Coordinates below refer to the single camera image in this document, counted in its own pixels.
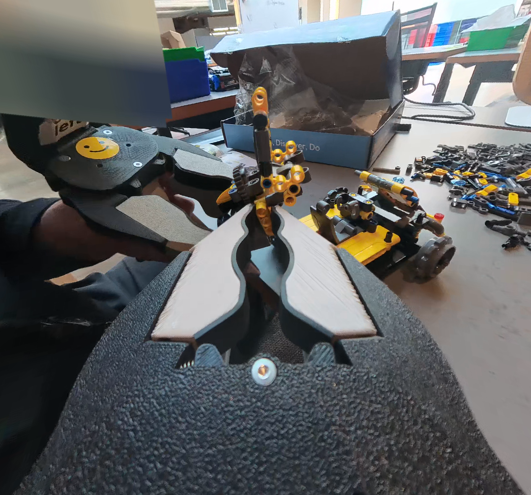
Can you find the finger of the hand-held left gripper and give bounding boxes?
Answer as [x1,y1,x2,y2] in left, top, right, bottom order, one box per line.
[172,148,236,197]
[115,194,213,252]

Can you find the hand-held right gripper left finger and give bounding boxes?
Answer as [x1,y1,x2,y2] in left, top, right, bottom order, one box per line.
[150,204,254,344]

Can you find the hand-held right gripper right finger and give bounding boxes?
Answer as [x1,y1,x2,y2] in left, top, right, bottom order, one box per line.
[275,205,378,342]

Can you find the yellow grey toy excavator arm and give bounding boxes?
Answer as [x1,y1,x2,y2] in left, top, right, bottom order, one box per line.
[217,86,308,248]

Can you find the yellow black toy vehicle chassis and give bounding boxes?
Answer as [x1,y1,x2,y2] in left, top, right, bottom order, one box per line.
[299,169,457,283]

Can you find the person's left forearm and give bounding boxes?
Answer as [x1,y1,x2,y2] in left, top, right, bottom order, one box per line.
[0,197,63,292]

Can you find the grey desk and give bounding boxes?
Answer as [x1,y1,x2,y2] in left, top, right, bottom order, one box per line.
[178,103,531,491]

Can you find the person's left hand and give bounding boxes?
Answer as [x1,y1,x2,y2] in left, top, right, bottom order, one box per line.
[35,200,171,264]

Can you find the toy instruction booklet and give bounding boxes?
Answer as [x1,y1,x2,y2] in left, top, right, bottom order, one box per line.
[193,143,249,168]

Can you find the brown edged side table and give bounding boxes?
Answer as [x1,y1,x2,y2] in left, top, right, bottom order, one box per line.
[168,88,238,128]

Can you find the black blue tool case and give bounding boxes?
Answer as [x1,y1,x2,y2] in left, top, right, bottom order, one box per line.
[208,66,240,92]

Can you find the green blue storage bin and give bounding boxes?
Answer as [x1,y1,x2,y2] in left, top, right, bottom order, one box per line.
[163,46,211,104]

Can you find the crumpled clear plastic bags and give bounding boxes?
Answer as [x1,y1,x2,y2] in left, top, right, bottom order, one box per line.
[233,45,392,136]

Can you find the dark blue cardboard box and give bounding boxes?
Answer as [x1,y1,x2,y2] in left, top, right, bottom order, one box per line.
[209,10,406,170]

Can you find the whiteboard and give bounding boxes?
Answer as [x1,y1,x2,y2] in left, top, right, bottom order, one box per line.
[233,0,300,34]

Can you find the person's black jacket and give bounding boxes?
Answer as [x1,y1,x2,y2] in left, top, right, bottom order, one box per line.
[0,288,125,495]

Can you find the pile of small toy parts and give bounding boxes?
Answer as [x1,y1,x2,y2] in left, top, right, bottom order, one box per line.
[408,142,531,251]

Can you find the black sled base chair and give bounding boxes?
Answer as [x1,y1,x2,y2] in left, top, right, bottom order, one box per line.
[400,60,476,121]

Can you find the wooden edged table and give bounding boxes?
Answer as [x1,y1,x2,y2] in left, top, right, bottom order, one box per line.
[401,44,531,106]

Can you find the blue crate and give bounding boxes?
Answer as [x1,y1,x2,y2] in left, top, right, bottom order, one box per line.
[431,21,464,48]

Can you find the white computer monitor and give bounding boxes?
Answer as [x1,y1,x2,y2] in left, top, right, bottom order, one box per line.
[505,32,531,129]

